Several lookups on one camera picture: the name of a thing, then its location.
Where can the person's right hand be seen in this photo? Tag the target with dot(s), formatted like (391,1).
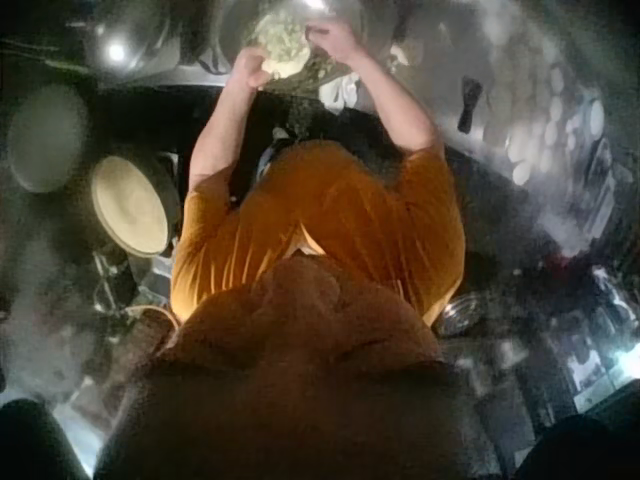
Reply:
(332,40)

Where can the person's left hand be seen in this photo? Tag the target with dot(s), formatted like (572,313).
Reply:
(254,68)

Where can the large steel wok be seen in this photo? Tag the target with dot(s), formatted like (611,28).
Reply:
(295,35)

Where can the chopped green vegetables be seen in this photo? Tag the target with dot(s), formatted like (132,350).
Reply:
(281,42)

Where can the white cloth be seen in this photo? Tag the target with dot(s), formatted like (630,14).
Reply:
(342,90)

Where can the steel pot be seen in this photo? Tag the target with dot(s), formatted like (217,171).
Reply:
(127,42)

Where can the cream round lid bucket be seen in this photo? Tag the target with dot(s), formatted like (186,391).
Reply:
(132,205)

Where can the grey round lid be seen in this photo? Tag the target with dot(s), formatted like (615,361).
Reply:
(47,137)

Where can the group of round white containers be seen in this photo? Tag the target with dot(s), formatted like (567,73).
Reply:
(545,120)

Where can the small steel bowl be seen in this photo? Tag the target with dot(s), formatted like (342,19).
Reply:
(462,310)

